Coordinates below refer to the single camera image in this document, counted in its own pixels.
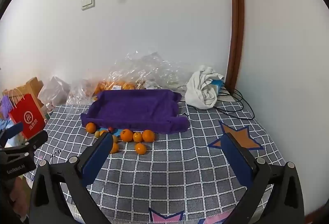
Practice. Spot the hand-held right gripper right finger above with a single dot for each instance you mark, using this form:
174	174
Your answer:
236	159

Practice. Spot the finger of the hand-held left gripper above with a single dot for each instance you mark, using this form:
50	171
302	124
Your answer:
37	139
12	131

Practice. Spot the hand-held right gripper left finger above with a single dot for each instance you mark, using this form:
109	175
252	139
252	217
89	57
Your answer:
96	159

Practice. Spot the small yellow-green fruit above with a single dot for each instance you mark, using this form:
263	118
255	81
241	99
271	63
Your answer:
115	138
97	134

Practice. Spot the purple towel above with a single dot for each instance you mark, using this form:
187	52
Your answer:
133	108

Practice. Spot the person's left hand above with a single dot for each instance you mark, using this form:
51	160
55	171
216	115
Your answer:
18	194

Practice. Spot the red paper bag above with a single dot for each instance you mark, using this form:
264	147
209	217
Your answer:
27	117

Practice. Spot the purple fluffy item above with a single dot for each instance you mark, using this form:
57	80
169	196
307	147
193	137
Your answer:
6	105

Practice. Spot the small red fruit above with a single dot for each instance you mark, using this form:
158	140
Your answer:
111	129

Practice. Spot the mandarin orange with dark mark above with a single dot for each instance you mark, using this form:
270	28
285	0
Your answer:
126	136

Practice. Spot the cardboard box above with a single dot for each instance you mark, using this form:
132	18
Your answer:
32	86

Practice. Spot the grey plastic bag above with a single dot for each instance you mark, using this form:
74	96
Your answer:
52	90

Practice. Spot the grey checked bedsheet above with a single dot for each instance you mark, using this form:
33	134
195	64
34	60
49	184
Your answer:
167	175

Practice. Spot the clear plastic bag of oranges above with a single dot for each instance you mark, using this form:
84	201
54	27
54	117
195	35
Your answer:
113	85

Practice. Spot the blue box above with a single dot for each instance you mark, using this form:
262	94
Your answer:
218	84

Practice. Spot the white cloth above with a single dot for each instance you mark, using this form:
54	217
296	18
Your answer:
201	87

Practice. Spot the crumpled clear plastic bag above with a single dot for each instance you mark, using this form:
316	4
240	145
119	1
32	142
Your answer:
154	67

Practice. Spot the brown wooden door frame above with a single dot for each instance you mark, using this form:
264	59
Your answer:
237	21

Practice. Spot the white light switch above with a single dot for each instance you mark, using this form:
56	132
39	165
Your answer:
88	1

